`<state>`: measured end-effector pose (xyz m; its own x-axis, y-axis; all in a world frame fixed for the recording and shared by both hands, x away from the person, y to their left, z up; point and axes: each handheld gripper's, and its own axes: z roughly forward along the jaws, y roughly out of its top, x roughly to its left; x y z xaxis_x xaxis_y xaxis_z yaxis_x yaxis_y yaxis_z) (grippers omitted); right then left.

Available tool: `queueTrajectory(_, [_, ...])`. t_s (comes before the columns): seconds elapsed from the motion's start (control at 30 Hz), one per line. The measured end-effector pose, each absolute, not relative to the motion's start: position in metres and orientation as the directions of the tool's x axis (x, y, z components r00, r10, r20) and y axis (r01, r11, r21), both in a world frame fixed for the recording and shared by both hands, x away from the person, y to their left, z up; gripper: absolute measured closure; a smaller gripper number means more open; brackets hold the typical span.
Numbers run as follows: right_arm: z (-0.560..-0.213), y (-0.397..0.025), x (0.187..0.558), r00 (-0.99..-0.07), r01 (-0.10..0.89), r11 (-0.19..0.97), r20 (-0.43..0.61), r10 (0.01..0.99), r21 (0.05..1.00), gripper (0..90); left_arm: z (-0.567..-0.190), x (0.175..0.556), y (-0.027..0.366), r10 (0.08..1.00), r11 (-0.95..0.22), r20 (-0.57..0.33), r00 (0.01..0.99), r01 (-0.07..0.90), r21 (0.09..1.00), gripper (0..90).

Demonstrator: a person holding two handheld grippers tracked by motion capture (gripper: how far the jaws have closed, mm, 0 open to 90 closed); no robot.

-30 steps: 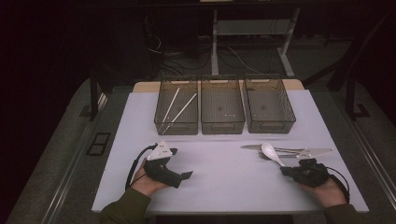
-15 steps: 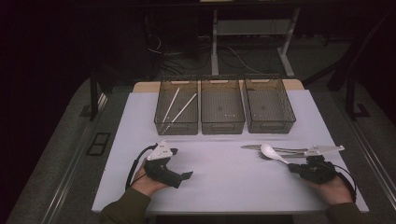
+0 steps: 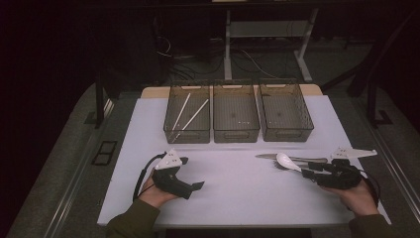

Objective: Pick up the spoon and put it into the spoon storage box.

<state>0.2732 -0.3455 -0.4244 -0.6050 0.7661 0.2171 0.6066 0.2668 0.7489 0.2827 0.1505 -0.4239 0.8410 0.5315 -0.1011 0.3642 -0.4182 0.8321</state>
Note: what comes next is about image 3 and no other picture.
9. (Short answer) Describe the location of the person's left hand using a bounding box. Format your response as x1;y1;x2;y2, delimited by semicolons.
138;170;179;209

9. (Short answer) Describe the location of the person's right hand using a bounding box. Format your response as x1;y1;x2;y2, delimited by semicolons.
321;179;380;218

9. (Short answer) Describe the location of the white chopstick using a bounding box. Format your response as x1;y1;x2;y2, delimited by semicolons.
170;98;210;143
172;92;192;131

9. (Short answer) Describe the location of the white spoon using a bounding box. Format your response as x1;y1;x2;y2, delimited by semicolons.
276;152;310;175

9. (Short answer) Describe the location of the metal knife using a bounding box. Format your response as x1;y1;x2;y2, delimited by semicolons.
255;153;329;164

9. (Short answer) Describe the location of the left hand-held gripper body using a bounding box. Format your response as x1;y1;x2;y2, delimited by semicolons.
152;148;196;200

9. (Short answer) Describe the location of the smoky clear plastic bin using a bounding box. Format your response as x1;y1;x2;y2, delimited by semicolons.
258;78;315;143
212;79;262;144
162;80;212;145

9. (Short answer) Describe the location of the bundle of floor cables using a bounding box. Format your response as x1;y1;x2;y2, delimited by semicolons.
153;18;285;83

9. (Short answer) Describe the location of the black metal stand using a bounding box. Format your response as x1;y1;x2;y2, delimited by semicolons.
366;78;394;129

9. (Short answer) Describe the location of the white table cover board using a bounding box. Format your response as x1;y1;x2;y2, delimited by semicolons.
97;94;392;228

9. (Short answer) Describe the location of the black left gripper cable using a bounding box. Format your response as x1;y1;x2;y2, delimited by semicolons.
132;151;168;203

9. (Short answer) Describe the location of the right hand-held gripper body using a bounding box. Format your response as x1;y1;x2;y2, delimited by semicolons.
316;146;378;190

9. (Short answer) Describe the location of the white metal table frame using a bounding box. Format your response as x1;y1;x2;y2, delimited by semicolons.
223;7;320;83

